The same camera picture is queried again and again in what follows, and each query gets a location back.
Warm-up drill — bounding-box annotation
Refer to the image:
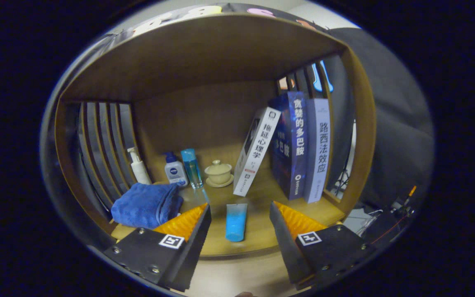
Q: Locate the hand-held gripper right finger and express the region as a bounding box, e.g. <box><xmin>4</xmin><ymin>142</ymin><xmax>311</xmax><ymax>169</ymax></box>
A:
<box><xmin>269</xmin><ymin>201</ymin><xmax>377</xmax><ymax>290</ymax></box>

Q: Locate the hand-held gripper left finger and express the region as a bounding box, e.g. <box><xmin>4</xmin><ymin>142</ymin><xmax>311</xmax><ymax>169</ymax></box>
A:
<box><xmin>103</xmin><ymin>203</ymin><xmax>212</xmax><ymax>292</ymax></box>

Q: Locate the blue and white tube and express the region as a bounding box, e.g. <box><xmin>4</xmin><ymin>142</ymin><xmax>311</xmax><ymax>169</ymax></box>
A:
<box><xmin>225</xmin><ymin>203</ymin><xmax>248</xmax><ymax>243</ymax></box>

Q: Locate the wooden countertop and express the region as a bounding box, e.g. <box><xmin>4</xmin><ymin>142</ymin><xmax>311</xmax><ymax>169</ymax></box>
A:
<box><xmin>110</xmin><ymin>165</ymin><xmax>346</xmax><ymax>257</ymax></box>

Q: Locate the wooden cabinet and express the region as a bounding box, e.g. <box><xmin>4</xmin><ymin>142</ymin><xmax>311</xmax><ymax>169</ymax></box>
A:
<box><xmin>54</xmin><ymin>12</ymin><xmax>377</xmax><ymax>258</ymax></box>

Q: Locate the blue folded towel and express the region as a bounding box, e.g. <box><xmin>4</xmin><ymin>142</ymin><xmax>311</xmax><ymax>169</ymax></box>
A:
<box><xmin>111</xmin><ymin>182</ymin><xmax>184</xmax><ymax>230</ymax></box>

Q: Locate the beige lidded teacup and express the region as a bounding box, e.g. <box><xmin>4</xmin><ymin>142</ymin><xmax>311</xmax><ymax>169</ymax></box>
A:
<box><xmin>204</xmin><ymin>160</ymin><xmax>235</xmax><ymax>188</ymax></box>

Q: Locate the clear blue bottle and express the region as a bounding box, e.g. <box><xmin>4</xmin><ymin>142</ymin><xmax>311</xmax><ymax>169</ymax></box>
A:
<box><xmin>181</xmin><ymin>148</ymin><xmax>204</xmax><ymax>189</ymax></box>

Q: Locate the white bottle with blue cap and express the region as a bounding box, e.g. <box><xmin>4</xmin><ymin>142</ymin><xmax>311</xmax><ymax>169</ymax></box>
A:
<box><xmin>164</xmin><ymin>151</ymin><xmax>189</xmax><ymax>187</ymax></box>

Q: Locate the white pump bottle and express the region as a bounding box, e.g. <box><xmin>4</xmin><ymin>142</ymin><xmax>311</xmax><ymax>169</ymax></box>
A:
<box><xmin>127</xmin><ymin>147</ymin><xmax>152</xmax><ymax>185</ymax></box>

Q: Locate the white book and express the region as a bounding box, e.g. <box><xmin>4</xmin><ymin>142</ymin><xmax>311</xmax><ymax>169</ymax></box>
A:
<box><xmin>233</xmin><ymin>107</ymin><xmax>282</xmax><ymax>197</ymax></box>

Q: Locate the pale purple book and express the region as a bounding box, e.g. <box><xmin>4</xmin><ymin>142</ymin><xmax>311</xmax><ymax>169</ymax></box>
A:
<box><xmin>303</xmin><ymin>98</ymin><xmax>331</xmax><ymax>204</ymax></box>

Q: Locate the dark blue book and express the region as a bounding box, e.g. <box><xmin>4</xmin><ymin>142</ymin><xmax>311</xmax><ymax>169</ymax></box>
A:
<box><xmin>268</xmin><ymin>91</ymin><xmax>308</xmax><ymax>200</ymax></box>

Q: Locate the black device with orange tip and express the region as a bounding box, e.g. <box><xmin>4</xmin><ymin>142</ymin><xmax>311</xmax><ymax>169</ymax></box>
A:
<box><xmin>389</xmin><ymin>185</ymin><xmax>420</xmax><ymax>220</ymax></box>

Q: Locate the black backdrop cloth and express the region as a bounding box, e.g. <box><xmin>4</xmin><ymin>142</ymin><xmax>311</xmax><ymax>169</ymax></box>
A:
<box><xmin>40</xmin><ymin>2</ymin><xmax>435</xmax><ymax>248</ymax></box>

